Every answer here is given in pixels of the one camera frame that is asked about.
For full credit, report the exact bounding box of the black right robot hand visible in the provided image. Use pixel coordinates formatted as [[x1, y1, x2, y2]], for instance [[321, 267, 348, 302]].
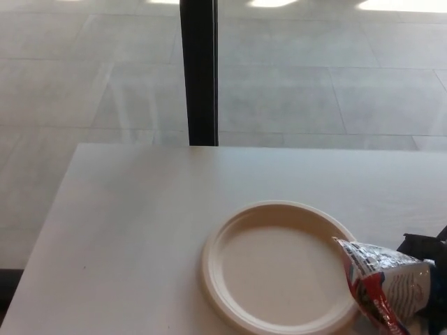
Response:
[[396, 223, 447, 335]]

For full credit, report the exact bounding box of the black vertical window post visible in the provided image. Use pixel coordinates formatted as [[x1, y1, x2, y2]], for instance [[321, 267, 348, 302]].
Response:
[[179, 0, 220, 147]]

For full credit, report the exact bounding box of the white round disposable plate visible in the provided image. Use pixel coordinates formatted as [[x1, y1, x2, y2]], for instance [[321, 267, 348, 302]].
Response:
[[201, 200, 361, 335]]

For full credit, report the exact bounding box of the red white sunflower seed bag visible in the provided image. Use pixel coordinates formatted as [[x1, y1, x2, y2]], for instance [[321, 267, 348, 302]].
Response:
[[331, 236, 437, 335]]

